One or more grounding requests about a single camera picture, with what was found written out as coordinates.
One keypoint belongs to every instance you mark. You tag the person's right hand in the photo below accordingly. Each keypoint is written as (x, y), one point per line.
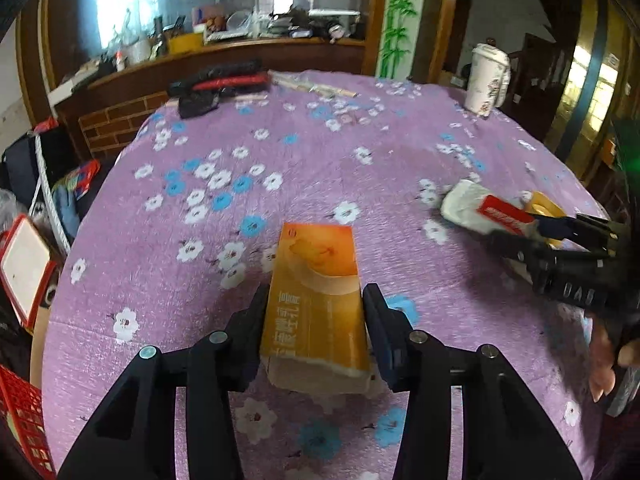
(602, 360)

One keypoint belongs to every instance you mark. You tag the golden door frame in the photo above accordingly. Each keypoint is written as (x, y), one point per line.
(585, 85)

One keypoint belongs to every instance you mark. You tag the red plastic bag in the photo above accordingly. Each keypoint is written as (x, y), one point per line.
(80, 175)

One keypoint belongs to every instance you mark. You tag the clear plastic bag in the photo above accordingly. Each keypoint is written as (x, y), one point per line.
(7, 210)

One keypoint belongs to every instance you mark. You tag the white box with red rim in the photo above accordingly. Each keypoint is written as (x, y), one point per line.
(25, 265)

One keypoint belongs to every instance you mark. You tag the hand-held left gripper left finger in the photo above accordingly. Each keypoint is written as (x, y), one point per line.
(247, 350)

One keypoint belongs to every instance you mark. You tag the dark wooden door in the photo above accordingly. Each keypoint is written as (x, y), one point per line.
(457, 35)

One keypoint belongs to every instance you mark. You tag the white packet with red label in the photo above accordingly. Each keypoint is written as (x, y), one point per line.
(465, 205)

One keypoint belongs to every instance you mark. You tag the white printed cup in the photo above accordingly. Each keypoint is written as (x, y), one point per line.
(482, 85)

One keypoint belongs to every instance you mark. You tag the wrapped wooden chopsticks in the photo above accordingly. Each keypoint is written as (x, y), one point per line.
(300, 81)

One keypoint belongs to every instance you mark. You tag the small black pouch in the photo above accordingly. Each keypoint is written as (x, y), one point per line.
(197, 105)

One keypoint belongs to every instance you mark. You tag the yellow box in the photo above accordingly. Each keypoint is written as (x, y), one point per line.
(184, 43)

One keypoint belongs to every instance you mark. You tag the white jar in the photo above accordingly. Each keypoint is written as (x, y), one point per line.
(139, 50)

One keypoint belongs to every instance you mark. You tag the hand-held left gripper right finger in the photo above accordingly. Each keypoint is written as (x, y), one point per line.
(387, 350)

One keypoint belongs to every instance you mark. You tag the orange cardboard box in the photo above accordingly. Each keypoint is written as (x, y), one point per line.
(315, 300)

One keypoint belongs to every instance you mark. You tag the black and red tool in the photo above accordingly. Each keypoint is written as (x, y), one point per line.
(225, 80)

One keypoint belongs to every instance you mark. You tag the wooden counter cabinet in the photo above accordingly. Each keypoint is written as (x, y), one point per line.
(150, 105)

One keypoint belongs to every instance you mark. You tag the white printed bottle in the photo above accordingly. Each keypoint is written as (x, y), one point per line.
(505, 87)

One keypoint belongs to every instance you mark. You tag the red plastic basket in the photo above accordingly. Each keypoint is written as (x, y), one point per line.
(25, 420)

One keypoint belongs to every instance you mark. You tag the bamboo painted panel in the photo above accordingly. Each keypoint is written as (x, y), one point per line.
(400, 20)

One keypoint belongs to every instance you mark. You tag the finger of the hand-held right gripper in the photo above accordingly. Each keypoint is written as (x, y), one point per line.
(525, 250)
(552, 228)

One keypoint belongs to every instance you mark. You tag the purple floral tablecloth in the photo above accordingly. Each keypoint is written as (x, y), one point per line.
(350, 160)

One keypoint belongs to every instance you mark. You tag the blue cloth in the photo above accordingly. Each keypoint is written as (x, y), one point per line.
(67, 210)

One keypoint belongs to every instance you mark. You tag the dark bag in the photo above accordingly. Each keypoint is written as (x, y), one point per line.
(22, 160)

